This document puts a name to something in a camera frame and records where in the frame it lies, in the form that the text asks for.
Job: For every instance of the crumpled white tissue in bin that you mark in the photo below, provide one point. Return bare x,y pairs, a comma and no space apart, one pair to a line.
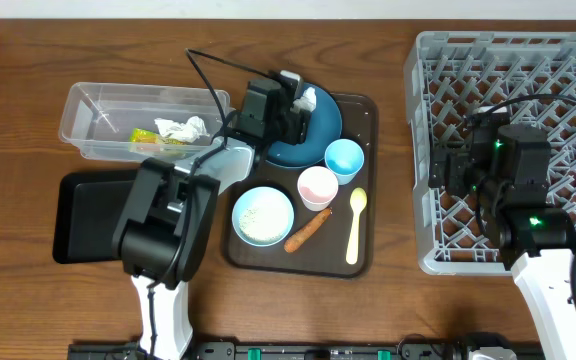
187,132

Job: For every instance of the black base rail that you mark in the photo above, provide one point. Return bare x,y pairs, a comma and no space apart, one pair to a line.
230,351

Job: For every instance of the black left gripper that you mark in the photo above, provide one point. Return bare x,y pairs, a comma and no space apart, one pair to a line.
297,127

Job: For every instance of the dark blue plate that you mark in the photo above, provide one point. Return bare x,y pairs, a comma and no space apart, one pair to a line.
325,127

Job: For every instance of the pink cup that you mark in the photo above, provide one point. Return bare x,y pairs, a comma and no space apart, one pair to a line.
317,187

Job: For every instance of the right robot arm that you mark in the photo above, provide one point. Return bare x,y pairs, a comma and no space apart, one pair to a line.
504,166

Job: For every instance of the grey dishwasher rack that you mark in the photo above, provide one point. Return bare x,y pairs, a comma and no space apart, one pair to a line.
448,75

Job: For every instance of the pale yellow spoon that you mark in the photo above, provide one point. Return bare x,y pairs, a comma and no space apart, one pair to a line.
358,202

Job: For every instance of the light blue bowl with rice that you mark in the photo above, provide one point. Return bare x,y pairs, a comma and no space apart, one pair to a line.
262,216

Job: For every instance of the white tissue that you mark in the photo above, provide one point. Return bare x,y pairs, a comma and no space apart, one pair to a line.
187,132
308,100

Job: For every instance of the clear plastic waste bin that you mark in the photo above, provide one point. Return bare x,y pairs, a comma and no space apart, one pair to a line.
103,119

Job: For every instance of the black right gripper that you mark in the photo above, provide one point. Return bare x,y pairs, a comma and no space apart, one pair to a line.
456,161

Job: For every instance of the light blue cup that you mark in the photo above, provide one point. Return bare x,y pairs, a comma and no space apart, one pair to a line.
344,158

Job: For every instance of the orange carrot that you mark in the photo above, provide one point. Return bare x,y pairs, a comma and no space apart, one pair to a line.
294,242

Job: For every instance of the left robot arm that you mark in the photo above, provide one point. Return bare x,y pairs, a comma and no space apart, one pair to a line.
163,229

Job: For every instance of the green yellow snack wrapper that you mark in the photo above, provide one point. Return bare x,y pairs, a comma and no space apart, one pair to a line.
146,141

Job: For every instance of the dark brown serving tray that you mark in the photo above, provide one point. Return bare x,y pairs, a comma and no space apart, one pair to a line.
324,253

